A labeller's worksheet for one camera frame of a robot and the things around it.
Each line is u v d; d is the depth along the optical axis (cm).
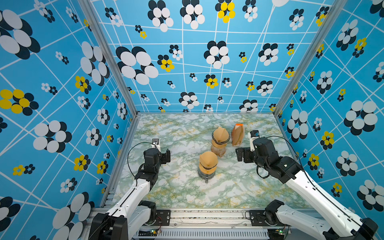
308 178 46
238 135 98
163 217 73
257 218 73
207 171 79
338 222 39
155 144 72
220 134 90
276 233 70
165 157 79
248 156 65
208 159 79
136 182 56
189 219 75
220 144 90
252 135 65
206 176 80
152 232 70
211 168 78
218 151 91
